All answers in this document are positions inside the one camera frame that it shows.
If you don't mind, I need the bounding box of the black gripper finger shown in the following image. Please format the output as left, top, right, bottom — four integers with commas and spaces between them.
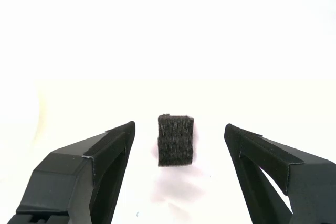
7, 121, 137, 224
224, 123, 336, 224

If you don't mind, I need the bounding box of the black foam cube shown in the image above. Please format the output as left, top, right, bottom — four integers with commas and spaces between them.
157, 114, 195, 167

